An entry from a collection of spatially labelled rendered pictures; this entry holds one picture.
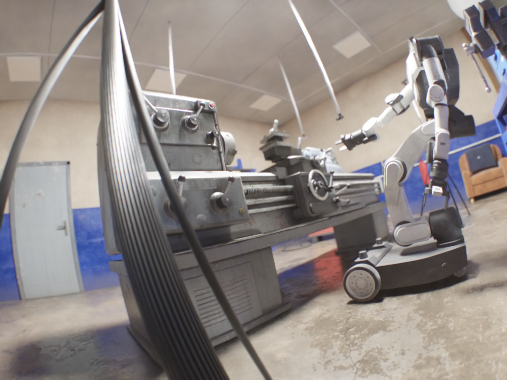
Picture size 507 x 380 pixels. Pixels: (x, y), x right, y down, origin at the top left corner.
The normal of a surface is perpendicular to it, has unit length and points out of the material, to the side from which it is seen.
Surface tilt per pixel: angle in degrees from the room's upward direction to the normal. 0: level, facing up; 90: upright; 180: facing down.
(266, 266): 90
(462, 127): 112
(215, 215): 90
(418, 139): 105
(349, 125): 90
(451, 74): 92
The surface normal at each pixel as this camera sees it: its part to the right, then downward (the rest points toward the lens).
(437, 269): -0.40, -0.07
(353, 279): -0.69, 0.03
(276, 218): 0.64, -0.26
